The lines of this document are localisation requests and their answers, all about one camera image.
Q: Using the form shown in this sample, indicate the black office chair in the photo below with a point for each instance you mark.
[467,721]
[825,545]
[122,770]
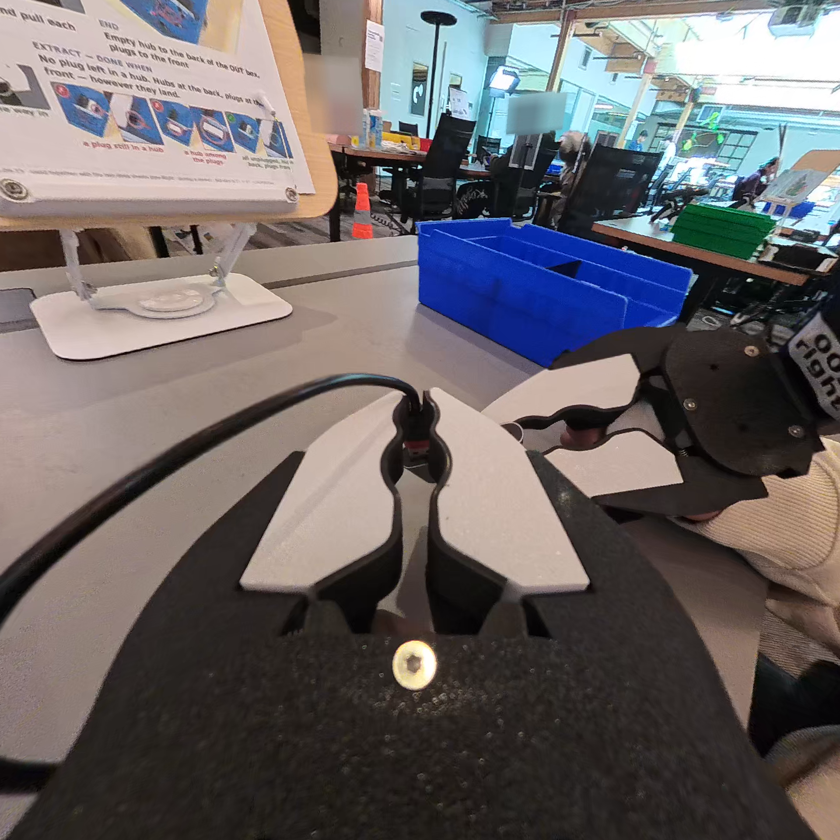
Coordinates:
[617,184]
[446,157]

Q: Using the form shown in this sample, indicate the tan cloth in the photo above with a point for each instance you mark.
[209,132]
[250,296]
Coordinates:
[118,243]

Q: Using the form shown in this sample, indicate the white and wooden book stand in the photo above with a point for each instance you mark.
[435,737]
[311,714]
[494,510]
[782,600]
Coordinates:
[164,328]

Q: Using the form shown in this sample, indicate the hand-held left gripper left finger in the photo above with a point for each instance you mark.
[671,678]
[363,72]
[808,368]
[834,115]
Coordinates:
[315,518]

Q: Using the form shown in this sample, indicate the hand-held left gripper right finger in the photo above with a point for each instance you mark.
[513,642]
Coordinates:
[505,525]

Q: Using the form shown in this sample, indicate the wooden easel board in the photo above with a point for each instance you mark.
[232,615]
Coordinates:
[797,184]

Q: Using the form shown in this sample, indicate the printed instruction sheet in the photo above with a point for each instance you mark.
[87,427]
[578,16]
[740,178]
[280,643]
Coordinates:
[164,39]

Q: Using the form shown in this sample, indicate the wooden table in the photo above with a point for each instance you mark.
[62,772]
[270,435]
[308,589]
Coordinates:
[643,233]

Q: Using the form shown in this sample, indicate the person's right forearm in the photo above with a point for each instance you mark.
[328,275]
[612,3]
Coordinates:
[787,538]

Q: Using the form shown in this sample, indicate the stack of green trays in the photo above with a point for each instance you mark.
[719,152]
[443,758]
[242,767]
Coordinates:
[722,229]

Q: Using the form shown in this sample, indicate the black floor lamp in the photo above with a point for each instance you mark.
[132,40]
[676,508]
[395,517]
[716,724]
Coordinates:
[438,18]

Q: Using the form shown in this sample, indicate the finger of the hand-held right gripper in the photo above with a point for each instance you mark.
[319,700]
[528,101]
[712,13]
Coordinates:
[630,466]
[577,384]

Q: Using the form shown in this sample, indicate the studio light panel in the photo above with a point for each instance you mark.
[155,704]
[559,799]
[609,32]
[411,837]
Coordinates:
[504,80]

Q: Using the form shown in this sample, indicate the blue plastic bin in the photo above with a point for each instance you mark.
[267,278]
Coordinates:
[525,308]

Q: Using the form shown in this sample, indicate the orange traffic cone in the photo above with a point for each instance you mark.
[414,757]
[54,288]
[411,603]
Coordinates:
[362,220]

